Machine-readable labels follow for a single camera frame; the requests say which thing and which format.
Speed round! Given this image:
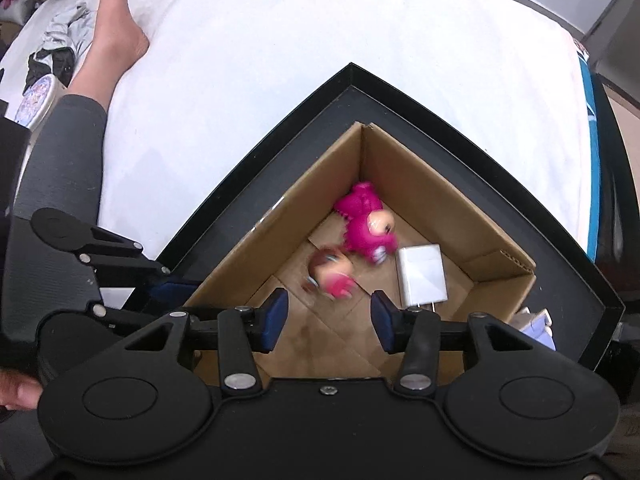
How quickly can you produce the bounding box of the white power adapter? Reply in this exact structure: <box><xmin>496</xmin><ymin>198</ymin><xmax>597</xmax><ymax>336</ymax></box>
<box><xmin>396</xmin><ymin>244</ymin><xmax>448</xmax><ymax>308</ymax></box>

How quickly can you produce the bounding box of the brown haired doll figurine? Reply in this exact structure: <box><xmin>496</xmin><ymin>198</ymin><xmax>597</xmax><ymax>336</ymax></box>
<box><xmin>302</xmin><ymin>245</ymin><xmax>357</xmax><ymax>300</ymax></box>

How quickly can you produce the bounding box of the pink bear figurine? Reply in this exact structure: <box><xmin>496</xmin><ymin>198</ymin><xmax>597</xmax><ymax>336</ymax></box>
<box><xmin>333</xmin><ymin>182</ymin><xmax>398</xmax><ymax>266</ymax></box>

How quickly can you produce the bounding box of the purple elephant cube toy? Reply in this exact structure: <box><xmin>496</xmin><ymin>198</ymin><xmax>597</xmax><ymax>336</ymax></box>
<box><xmin>509</xmin><ymin>307</ymin><xmax>556</xmax><ymax>351</ymax></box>

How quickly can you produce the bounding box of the brown cardboard box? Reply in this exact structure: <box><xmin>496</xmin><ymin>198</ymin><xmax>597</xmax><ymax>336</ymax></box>
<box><xmin>189</xmin><ymin>122</ymin><xmax>536</xmax><ymax>379</ymax></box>

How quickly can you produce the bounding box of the person left hand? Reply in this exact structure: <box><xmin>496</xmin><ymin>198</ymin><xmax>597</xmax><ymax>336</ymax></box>
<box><xmin>0</xmin><ymin>370</ymin><xmax>42</xmax><ymax>411</ymax></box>

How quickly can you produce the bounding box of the black shallow tray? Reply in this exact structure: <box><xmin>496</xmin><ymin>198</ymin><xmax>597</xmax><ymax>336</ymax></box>
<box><xmin>126</xmin><ymin>65</ymin><xmax>624</xmax><ymax>369</ymax></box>

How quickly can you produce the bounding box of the person left leg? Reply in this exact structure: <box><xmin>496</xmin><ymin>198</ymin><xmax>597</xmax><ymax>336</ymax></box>
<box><xmin>1</xmin><ymin>0</ymin><xmax>150</xmax><ymax>344</ymax></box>

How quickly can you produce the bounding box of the white bed sheet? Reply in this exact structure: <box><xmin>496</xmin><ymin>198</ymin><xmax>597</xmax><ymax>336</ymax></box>
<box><xmin>0</xmin><ymin>0</ymin><xmax>597</xmax><ymax>311</ymax></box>

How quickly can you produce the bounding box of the blue patterned cushion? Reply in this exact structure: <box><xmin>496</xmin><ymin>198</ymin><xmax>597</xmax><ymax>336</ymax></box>
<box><xmin>574</xmin><ymin>39</ymin><xmax>602</xmax><ymax>263</ymax></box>

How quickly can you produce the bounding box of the black framed brown board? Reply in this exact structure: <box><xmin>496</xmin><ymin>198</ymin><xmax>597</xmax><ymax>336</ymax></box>
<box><xmin>591</xmin><ymin>73</ymin><xmax>639</xmax><ymax>290</ymax></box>

